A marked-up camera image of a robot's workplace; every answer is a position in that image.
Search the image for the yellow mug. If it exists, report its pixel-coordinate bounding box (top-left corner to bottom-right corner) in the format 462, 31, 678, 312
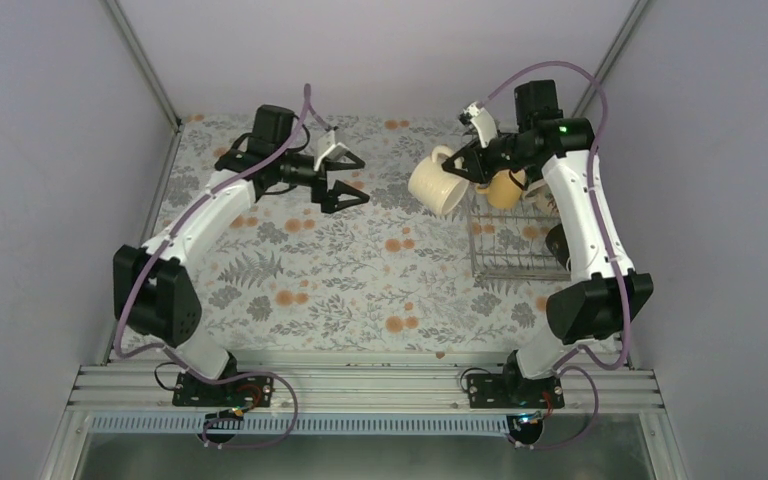
475, 169, 527, 210

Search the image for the cream ribbed mug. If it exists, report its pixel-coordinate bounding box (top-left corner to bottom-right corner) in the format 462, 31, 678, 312
408, 145, 469, 216

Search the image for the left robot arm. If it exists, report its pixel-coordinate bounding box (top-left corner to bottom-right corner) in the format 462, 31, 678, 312
113, 105, 370, 405

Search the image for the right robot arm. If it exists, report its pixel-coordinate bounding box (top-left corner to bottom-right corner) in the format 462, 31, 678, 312
442, 80, 654, 407

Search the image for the floral white mug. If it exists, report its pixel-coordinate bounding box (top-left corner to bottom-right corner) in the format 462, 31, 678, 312
523, 179, 559, 216

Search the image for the floral table mat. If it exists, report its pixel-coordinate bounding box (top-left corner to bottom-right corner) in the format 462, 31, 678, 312
189, 116, 568, 353

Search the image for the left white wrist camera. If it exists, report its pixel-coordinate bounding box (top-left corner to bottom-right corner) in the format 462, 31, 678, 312
313, 127, 349, 172

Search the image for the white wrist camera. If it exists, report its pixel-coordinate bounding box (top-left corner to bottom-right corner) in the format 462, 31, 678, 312
313, 127, 349, 172
459, 101, 498, 148

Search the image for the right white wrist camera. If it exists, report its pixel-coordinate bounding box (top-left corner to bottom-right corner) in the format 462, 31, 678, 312
459, 101, 498, 148

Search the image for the wire dish rack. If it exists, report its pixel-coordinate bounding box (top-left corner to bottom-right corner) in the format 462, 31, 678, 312
462, 185, 570, 281

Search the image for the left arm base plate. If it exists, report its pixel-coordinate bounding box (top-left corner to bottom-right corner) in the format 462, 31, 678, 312
171, 374, 274, 409

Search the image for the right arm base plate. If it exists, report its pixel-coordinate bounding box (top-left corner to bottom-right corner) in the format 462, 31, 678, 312
465, 373, 565, 410

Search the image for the aluminium mounting rail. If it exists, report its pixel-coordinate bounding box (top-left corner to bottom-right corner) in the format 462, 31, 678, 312
67, 362, 664, 414

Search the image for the white slotted cable duct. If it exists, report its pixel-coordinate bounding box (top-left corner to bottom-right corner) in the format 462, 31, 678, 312
88, 412, 510, 436

